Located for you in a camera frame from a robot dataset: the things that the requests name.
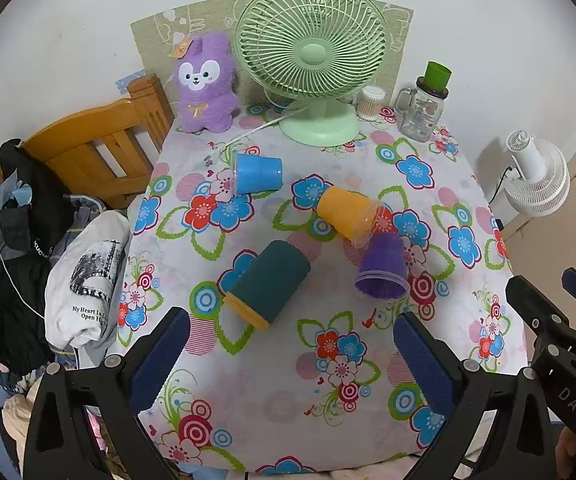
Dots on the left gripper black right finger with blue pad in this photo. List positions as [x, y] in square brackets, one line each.
[519, 445]

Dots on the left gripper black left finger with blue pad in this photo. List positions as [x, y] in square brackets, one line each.
[60, 443]

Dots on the blue felt cup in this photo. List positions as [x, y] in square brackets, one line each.
[256, 173]

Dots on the purple felt cup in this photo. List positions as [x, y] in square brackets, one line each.
[382, 272]

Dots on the dark green felt cup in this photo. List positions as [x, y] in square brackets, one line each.
[270, 281]

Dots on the orange felt cup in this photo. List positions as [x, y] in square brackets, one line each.
[351, 214]

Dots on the small green cup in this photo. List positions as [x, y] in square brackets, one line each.
[437, 76]

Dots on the white printed t-shirt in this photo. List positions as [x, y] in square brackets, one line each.
[80, 285]

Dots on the white small fan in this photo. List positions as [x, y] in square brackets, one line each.
[543, 181]

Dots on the black clothing pile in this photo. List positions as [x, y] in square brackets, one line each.
[33, 220]

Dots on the floral tablecloth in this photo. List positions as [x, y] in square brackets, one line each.
[323, 387]

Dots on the wooden chair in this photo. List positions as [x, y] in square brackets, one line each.
[95, 152]

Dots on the glass mug jar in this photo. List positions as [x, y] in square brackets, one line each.
[418, 109]

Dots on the cotton swab container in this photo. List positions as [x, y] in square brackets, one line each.
[369, 102]

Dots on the purple plush toy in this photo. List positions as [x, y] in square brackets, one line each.
[204, 75]

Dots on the green desk fan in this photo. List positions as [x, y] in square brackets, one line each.
[314, 53]

